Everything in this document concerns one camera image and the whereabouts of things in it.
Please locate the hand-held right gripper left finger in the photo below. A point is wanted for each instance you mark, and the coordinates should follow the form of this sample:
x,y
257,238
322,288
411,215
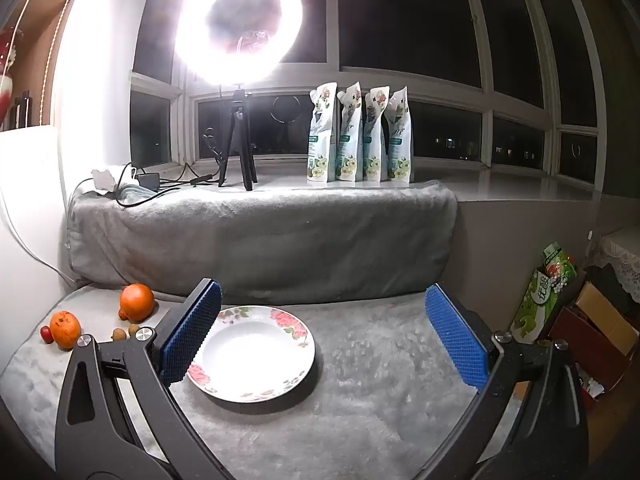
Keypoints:
x,y
192,330

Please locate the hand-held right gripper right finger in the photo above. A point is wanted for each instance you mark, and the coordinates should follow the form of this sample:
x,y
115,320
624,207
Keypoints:
x,y
457,340

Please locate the brown small fruit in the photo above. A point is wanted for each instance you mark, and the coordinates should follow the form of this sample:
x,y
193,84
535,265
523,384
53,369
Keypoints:
x,y
133,330

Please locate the large smooth orange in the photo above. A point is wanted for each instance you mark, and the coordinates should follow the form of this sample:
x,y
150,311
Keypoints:
x,y
137,301

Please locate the white floral plate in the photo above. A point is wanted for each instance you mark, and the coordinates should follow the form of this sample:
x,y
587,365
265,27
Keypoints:
x,y
250,355

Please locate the large spotted orange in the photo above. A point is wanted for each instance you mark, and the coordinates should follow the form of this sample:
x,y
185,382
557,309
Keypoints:
x,y
65,331

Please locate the dark plum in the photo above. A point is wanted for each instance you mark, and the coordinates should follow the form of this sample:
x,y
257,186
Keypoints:
x,y
46,333

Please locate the small orange kumquat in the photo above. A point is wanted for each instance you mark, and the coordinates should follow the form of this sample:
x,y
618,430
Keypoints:
x,y
122,314

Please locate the yellow-brown small fruit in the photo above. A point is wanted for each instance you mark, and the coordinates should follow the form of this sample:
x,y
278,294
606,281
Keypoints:
x,y
118,334

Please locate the green printed box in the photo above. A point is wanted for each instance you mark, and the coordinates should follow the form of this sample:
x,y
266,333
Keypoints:
x,y
542,295

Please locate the grey plush cushion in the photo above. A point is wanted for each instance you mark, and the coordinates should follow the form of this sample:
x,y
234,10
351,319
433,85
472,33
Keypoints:
x,y
260,240

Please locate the dark red box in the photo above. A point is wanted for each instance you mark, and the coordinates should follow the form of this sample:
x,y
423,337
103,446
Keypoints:
x,y
585,350

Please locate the pale green cloth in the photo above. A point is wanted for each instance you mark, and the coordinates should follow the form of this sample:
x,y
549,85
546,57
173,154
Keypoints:
x,y
132,195

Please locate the brown cardboard box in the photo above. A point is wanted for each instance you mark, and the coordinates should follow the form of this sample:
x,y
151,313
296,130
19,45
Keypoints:
x,y
607,317

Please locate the black power adapter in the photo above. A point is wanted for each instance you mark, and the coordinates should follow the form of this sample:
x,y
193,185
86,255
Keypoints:
x,y
149,180

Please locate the white power adapter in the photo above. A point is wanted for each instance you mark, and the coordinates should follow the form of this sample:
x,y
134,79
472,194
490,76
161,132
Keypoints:
x,y
107,180

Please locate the black tripod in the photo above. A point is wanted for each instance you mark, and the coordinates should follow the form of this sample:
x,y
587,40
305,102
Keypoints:
x,y
245,160

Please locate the white lace cloth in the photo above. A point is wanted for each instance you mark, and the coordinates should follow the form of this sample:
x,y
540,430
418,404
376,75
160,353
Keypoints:
x,y
622,260

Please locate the floral refill pouch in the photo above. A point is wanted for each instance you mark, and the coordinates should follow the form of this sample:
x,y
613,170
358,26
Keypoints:
x,y
320,145
400,150
375,150
349,145

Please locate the white window frame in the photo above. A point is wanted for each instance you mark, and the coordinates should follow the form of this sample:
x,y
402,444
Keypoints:
x,y
332,20

